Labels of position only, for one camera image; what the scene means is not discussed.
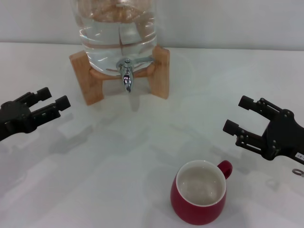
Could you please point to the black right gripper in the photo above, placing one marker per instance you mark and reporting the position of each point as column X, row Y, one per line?
column 282, row 137

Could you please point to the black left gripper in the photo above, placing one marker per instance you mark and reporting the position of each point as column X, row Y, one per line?
column 14, row 116

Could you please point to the chrome faucet with lever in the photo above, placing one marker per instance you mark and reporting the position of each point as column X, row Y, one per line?
column 127, row 79

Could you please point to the red ceramic cup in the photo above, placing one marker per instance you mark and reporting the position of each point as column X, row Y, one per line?
column 187, row 204

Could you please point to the wooden jar stand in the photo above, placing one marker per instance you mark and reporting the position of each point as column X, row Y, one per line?
column 80, row 71

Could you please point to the clear glass water jar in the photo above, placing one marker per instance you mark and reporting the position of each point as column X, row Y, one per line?
column 107, row 35

